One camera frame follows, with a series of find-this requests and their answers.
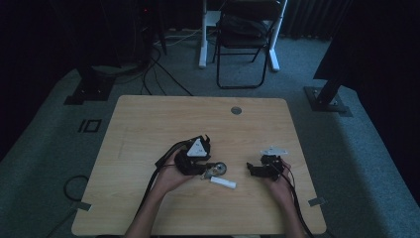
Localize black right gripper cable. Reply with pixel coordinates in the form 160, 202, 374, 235
279, 163, 315, 238

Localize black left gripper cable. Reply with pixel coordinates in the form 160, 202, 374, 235
133, 163, 170, 220

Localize black folding chair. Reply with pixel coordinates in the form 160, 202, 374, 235
215, 0, 275, 90

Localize white floor cable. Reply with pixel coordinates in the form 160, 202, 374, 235
154, 28, 203, 48

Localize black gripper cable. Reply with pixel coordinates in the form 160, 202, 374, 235
279, 163, 315, 238
133, 163, 170, 220

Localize person's right hand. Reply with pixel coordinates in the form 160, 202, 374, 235
262, 160, 294, 203

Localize black curtain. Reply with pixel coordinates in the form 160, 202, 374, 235
312, 0, 420, 202

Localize grey tape piece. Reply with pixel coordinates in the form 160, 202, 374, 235
307, 196, 327, 208
73, 200, 93, 212

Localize dark equipment with red light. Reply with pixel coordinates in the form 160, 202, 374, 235
131, 0, 166, 67

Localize black floor cables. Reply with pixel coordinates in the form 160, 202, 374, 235
140, 46, 195, 97

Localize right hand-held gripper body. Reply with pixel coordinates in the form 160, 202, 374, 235
260, 146, 289, 182

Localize white table frame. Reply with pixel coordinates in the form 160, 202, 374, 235
198, 0, 289, 72

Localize black stand with post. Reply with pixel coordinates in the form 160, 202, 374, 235
303, 74, 354, 118

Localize white tube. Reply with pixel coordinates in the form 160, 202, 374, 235
209, 176, 238, 190

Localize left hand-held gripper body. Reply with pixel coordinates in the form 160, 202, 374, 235
173, 138, 213, 177

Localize black stand base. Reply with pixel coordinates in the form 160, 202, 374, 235
63, 64, 116, 106

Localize person's left hand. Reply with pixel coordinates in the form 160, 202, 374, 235
154, 154, 196, 195

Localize black floor cable loop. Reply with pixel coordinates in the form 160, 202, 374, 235
45, 175, 90, 238

